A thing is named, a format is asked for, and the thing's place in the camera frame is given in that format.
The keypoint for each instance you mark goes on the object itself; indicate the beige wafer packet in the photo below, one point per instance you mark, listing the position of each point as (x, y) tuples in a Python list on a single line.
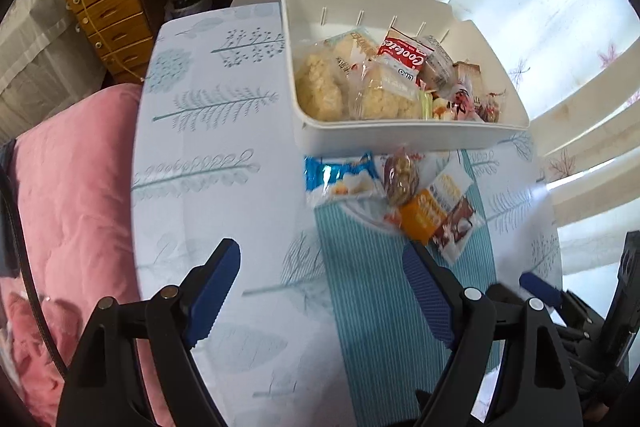
[(467, 71)]

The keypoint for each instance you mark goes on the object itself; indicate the red cookie packet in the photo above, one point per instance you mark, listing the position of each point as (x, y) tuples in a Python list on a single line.
[(400, 52)]

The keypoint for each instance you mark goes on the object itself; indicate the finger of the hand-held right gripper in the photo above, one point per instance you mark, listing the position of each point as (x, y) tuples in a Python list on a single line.
[(540, 287)]

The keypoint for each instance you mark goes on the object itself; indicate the brown snowflake chocolate packet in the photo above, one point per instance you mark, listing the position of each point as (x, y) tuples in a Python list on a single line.
[(457, 227)]

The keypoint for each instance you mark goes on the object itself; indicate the white lace cloth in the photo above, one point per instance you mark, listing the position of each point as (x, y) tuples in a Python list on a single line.
[(40, 57)]

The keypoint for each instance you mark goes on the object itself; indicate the white red print packet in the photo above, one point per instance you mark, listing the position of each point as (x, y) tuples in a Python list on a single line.
[(392, 218)]

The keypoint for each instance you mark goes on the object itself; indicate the small clear snack packet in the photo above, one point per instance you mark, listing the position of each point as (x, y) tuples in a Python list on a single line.
[(437, 59)]

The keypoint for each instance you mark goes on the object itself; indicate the blue snack packet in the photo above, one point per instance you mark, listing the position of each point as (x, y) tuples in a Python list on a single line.
[(340, 184)]

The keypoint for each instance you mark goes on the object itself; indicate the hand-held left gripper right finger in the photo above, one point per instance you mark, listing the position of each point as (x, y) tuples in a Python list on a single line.
[(430, 297)]

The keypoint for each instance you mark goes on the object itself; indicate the leaf print tablecloth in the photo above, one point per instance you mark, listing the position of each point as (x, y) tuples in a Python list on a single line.
[(210, 187)]

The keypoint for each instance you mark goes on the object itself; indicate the pink blanket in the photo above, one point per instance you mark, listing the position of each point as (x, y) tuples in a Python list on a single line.
[(75, 187)]

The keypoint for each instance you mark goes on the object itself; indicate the clear nut bar packet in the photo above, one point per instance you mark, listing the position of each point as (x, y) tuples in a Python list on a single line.
[(400, 177)]

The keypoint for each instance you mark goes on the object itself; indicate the white orange print packet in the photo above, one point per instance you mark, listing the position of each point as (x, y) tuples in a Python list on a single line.
[(450, 187)]

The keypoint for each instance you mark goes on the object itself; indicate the clear rice puff packet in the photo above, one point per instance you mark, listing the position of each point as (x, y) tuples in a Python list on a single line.
[(385, 99), (320, 87)]

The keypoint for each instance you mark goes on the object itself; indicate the orange snack packet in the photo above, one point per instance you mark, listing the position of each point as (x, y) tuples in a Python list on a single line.
[(420, 217)]

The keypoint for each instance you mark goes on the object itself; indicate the white plastic bin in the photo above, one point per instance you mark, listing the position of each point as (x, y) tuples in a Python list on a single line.
[(380, 2)]

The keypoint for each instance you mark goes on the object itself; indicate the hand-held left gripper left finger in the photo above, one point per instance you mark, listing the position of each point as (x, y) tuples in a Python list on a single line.
[(210, 297)]

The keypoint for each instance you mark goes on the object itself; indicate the white leaf print curtain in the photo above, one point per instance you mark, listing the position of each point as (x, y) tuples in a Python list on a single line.
[(550, 7)]

